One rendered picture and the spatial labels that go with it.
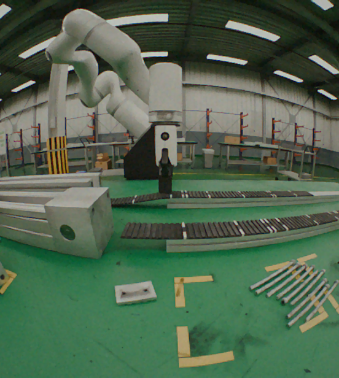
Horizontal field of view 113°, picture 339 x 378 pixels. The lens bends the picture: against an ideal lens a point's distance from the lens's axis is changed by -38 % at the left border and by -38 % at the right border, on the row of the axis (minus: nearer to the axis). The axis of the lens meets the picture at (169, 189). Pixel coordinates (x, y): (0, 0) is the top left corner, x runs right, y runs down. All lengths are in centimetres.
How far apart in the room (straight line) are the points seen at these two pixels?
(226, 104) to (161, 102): 818
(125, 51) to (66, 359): 54
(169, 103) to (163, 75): 7
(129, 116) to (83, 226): 65
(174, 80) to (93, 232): 36
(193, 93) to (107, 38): 786
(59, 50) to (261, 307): 80
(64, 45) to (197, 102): 773
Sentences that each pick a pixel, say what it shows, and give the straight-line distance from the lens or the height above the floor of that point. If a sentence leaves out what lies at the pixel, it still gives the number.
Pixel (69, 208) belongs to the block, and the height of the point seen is 87.
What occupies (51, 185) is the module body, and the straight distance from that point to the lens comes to 54.
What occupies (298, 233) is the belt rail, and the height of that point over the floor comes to 79.
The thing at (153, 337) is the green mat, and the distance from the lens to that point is 21.
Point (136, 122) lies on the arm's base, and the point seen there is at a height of 103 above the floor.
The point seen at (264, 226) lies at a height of 81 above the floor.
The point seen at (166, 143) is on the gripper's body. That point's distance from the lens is 41.
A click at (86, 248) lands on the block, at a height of 80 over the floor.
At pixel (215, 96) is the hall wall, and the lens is 845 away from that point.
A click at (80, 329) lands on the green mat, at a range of 23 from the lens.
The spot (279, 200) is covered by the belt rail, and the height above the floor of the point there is 79.
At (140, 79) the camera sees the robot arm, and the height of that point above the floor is 114.
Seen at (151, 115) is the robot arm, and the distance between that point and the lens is 43.
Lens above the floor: 97
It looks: 17 degrees down
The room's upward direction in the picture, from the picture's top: straight up
